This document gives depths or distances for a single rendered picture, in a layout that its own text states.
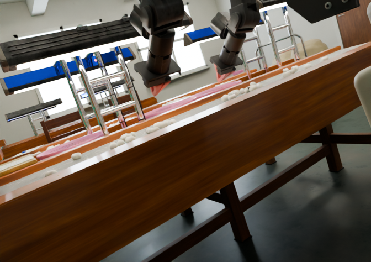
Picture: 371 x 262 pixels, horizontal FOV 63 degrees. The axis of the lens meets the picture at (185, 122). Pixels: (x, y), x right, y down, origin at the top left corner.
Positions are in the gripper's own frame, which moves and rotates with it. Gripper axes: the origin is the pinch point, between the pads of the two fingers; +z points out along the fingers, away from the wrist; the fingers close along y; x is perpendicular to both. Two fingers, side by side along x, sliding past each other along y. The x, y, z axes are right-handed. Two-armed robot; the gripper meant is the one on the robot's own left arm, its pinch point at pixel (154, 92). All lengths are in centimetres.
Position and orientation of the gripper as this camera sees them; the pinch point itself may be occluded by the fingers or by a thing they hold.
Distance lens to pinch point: 82.7
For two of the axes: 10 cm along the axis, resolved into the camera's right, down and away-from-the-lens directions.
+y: -8.1, 3.5, -4.7
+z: -1.7, 6.3, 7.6
